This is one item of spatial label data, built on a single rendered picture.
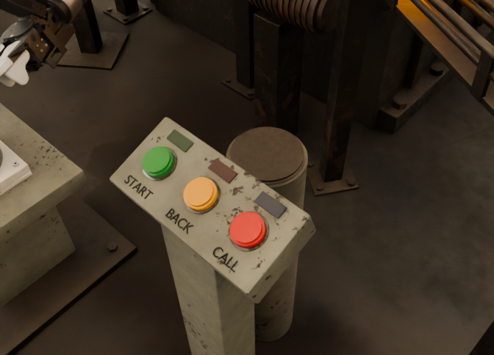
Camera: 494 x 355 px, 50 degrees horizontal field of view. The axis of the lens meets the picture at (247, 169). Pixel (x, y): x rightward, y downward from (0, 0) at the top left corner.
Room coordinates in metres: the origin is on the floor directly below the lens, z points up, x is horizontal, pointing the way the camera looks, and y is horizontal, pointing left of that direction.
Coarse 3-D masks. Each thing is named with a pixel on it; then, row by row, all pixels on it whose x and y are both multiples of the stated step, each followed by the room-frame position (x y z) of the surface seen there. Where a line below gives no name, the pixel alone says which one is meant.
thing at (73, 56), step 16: (80, 16) 1.50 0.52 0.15; (80, 32) 1.51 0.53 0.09; (96, 32) 1.53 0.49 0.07; (112, 32) 1.62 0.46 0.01; (80, 48) 1.51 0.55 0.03; (96, 48) 1.51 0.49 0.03; (112, 48) 1.53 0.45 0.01; (64, 64) 1.45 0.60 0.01; (80, 64) 1.45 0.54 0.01; (96, 64) 1.44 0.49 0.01; (112, 64) 1.44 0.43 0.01
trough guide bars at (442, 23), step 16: (416, 0) 0.65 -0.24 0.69; (432, 0) 0.61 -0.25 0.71; (464, 0) 0.65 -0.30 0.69; (480, 0) 0.61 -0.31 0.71; (432, 16) 0.60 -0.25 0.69; (448, 16) 0.57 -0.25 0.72; (480, 16) 0.60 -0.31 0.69; (448, 32) 0.56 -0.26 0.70; (464, 32) 0.53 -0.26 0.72; (464, 48) 0.52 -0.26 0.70; (480, 48) 0.50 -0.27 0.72; (480, 64) 0.48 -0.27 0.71; (480, 80) 0.47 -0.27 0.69; (480, 96) 0.47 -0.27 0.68
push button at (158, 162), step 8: (152, 152) 0.45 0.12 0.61; (160, 152) 0.45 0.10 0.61; (168, 152) 0.45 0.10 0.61; (144, 160) 0.44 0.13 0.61; (152, 160) 0.44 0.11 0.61; (160, 160) 0.44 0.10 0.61; (168, 160) 0.44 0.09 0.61; (144, 168) 0.44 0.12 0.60; (152, 168) 0.43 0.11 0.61; (160, 168) 0.43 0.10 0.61; (168, 168) 0.43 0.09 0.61; (152, 176) 0.43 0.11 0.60; (160, 176) 0.42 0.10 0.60
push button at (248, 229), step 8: (240, 216) 0.35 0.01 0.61; (248, 216) 0.35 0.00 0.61; (256, 216) 0.35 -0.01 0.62; (232, 224) 0.34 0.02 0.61; (240, 224) 0.34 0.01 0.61; (248, 224) 0.34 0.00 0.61; (256, 224) 0.34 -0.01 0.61; (264, 224) 0.34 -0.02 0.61; (232, 232) 0.33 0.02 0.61; (240, 232) 0.33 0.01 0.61; (248, 232) 0.33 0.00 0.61; (256, 232) 0.33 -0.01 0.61; (264, 232) 0.33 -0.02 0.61; (240, 240) 0.32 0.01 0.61; (248, 240) 0.32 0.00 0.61; (256, 240) 0.32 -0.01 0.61
